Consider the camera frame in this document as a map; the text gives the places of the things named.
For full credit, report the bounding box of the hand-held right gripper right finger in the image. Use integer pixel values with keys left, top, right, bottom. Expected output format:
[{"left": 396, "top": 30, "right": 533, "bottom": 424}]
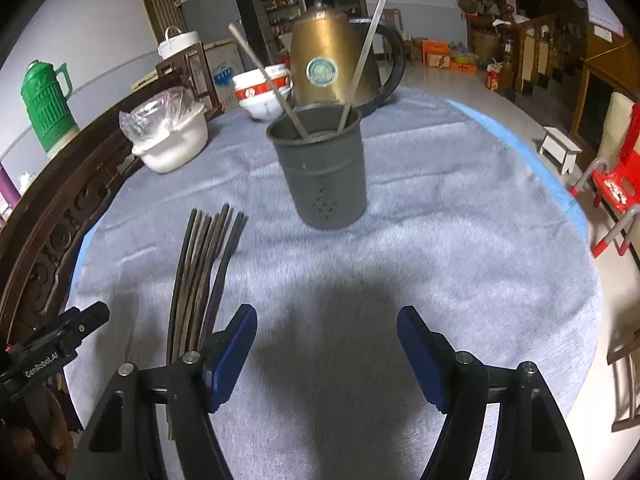
[{"left": 396, "top": 305, "right": 586, "bottom": 480}]

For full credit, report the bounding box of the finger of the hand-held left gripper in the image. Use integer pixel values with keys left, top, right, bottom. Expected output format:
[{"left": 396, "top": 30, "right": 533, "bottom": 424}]
[{"left": 54, "top": 301, "right": 111, "bottom": 347}]

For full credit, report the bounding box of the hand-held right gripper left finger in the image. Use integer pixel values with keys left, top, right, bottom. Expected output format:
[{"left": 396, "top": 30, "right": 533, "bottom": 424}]
[{"left": 72, "top": 304, "right": 258, "bottom": 480}]

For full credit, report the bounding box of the bundle of dark chopsticks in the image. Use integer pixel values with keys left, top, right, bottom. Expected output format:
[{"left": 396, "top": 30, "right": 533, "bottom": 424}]
[{"left": 165, "top": 203, "right": 249, "bottom": 441}]

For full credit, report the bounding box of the grey utensil holder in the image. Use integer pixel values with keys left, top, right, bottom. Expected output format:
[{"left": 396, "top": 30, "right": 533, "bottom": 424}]
[{"left": 265, "top": 102, "right": 368, "bottom": 231}]

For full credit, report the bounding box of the person's left hand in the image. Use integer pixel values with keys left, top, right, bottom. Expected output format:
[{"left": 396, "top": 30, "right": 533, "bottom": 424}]
[{"left": 0, "top": 385, "right": 76, "bottom": 480}]

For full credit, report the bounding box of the dark carved wooden bench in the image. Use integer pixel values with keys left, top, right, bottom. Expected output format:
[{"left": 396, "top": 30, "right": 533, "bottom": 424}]
[{"left": 0, "top": 80, "right": 226, "bottom": 356}]

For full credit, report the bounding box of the clear plastic bag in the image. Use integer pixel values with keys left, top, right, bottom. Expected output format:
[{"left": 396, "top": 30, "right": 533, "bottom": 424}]
[{"left": 119, "top": 86, "right": 206, "bottom": 153}]

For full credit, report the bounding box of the green thermos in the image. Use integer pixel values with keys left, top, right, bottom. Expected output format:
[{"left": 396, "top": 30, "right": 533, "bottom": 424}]
[{"left": 20, "top": 60, "right": 81, "bottom": 153}]

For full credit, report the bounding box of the blue tablecloth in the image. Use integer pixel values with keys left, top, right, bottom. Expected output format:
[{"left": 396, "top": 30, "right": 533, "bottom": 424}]
[{"left": 67, "top": 99, "right": 591, "bottom": 321}]

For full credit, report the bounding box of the white bowl blue pattern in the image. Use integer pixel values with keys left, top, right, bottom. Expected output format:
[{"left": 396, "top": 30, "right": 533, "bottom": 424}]
[{"left": 240, "top": 92, "right": 293, "bottom": 122}]

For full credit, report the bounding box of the small white stool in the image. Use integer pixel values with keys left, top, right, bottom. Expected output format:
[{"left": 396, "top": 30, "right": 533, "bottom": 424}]
[{"left": 538, "top": 126, "right": 583, "bottom": 176}]

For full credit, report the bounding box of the dark wooden stand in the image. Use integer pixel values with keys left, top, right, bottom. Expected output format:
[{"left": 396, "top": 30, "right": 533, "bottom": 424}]
[{"left": 155, "top": 42, "right": 223, "bottom": 116}]

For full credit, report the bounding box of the red plastic chair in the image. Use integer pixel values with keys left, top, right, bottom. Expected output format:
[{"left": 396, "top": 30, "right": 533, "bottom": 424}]
[{"left": 570, "top": 105, "right": 640, "bottom": 258}]

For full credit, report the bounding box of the white bowl red band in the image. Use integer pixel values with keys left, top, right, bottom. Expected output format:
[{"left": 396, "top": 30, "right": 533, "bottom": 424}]
[{"left": 232, "top": 65, "right": 292, "bottom": 103}]

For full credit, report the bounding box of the white chest freezer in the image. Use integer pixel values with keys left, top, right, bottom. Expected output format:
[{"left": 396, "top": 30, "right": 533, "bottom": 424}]
[{"left": 202, "top": 38, "right": 248, "bottom": 111}]

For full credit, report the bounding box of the white lidded bucket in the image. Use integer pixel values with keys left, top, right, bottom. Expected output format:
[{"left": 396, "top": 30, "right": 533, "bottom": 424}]
[{"left": 158, "top": 25, "right": 202, "bottom": 60}]

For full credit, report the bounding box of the light brown chopstick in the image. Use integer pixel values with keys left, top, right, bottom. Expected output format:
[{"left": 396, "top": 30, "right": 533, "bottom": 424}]
[{"left": 228, "top": 23, "right": 310, "bottom": 139}]

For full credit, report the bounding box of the orange cardboard box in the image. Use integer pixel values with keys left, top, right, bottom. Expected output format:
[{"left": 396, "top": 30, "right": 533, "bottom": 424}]
[{"left": 421, "top": 39, "right": 453, "bottom": 68}]

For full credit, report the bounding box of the grey flat chopstick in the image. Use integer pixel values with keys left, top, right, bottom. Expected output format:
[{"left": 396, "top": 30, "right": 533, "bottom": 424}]
[{"left": 336, "top": 0, "right": 389, "bottom": 133}]

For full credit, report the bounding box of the grey refrigerator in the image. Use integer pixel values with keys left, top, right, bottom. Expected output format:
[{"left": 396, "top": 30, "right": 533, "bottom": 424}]
[{"left": 175, "top": 0, "right": 271, "bottom": 68}]

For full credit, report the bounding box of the wooden staircase railing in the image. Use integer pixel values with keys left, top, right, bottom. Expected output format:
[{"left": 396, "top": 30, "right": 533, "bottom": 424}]
[{"left": 500, "top": 5, "right": 586, "bottom": 96}]

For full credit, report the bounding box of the gold electric kettle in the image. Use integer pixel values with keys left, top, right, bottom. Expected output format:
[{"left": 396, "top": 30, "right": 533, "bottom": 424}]
[{"left": 289, "top": 0, "right": 407, "bottom": 117}]

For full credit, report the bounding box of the brown wooden chair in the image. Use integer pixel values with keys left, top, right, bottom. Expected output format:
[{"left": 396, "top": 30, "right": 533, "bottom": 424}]
[{"left": 384, "top": 8, "right": 407, "bottom": 61}]

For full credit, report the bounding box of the wooden cabinet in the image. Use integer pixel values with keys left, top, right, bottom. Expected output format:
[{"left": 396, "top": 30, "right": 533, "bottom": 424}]
[{"left": 570, "top": 35, "right": 640, "bottom": 151}]

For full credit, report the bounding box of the shelf of groceries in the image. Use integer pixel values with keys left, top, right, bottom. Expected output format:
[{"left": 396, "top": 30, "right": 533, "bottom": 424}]
[{"left": 255, "top": 0, "right": 301, "bottom": 36}]

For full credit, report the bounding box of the wall calendar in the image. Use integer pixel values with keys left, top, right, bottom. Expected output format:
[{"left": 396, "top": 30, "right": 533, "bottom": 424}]
[{"left": 582, "top": 0, "right": 626, "bottom": 36}]

